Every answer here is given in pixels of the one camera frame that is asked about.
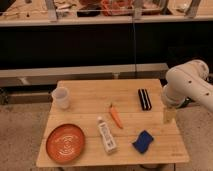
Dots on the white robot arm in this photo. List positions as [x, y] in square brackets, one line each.
[184, 81]

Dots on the blue sponge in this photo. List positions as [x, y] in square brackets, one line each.
[143, 141]

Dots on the wooden table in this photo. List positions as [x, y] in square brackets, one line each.
[92, 98]

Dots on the background workbench shelf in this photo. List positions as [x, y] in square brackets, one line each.
[54, 24]

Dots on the white plastic cup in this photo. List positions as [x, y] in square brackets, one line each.
[60, 96]

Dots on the orange plate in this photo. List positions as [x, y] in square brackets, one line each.
[65, 143]

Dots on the red tray on shelf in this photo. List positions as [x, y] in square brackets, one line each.
[116, 7]

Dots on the white tube bottle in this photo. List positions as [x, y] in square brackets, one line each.
[108, 140]

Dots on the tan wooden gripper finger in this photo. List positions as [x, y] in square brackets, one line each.
[169, 115]

